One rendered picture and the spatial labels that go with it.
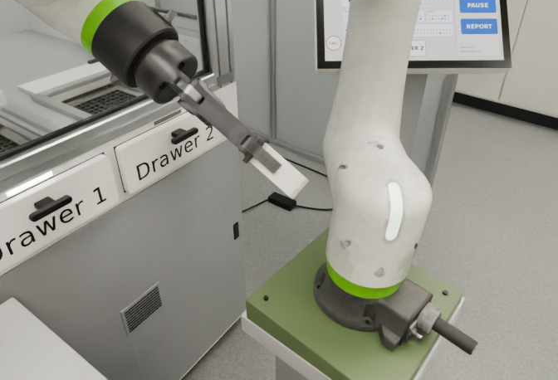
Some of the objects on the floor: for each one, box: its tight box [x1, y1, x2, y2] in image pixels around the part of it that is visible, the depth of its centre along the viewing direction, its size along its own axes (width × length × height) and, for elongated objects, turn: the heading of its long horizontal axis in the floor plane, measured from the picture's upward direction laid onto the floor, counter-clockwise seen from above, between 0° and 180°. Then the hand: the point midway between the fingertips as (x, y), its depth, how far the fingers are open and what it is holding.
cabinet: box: [0, 139, 247, 380], centre depth 131 cm, size 95×103×80 cm
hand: (279, 171), depth 53 cm, fingers closed
